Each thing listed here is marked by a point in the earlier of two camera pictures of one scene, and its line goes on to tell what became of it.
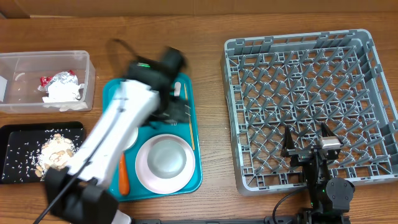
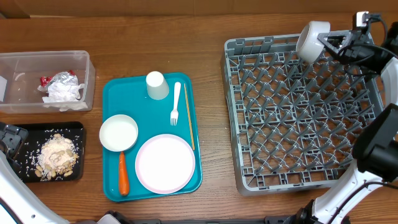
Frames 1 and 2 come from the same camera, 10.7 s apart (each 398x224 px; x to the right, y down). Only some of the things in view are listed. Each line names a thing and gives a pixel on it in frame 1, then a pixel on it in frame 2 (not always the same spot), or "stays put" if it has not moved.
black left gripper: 180,112 -> 12,137
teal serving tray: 185,87 stays put
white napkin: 64,96 stays put
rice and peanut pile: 56,153 stays put
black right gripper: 299,155 -> 354,37
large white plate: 156,183 stays put
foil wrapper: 68,76 stays put
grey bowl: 166,158 -> 308,46
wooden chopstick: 189,115 stays put
